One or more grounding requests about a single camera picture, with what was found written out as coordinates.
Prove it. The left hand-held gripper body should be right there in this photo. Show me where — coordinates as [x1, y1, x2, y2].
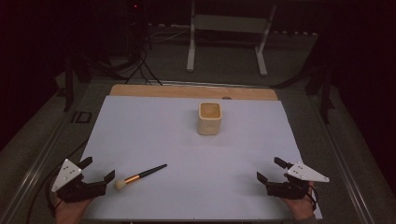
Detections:
[50, 158, 108, 204]

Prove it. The black stand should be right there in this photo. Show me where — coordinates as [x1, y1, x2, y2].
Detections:
[63, 54, 92, 113]
[270, 29, 336, 125]

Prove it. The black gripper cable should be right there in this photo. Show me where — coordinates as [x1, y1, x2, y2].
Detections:
[306, 185, 319, 212]
[26, 139, 90, 224]

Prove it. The person's left hand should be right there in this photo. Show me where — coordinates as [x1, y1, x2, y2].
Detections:
[51, 194, 93, 224]

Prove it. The beige square cup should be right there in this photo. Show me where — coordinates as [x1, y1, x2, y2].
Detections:
[197, 101, 223, 136]

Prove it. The metal floor rail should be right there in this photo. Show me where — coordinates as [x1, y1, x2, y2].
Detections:
[0, 81, 94, 224]
[309, 92, 376, 224]

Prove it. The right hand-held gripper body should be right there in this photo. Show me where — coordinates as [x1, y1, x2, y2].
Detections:
[264, 161, 331, 201]

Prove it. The black-handled makeup brush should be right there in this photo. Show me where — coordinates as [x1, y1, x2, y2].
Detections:
[114, 163, 168, 191]

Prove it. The white mat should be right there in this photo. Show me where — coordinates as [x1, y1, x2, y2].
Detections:
[79, 94, 324, 222]

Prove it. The black tape floor mark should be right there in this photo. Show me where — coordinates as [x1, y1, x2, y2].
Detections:
[70, 110, 93, 125]

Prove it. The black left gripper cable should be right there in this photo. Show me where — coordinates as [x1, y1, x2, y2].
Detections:
[26, 139, 90, 224]

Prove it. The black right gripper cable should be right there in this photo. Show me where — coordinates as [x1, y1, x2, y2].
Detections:
[306, 185, 319, 212]

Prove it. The white metal stand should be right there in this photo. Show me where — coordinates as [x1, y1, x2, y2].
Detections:
[185, 0, 278, 77]

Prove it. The person's right hand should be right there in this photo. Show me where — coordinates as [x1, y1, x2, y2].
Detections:
[280, 182, 318, 222]

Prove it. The bundle of black floor cables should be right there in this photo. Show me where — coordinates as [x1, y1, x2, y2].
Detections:
[90, 29, 163, 86]

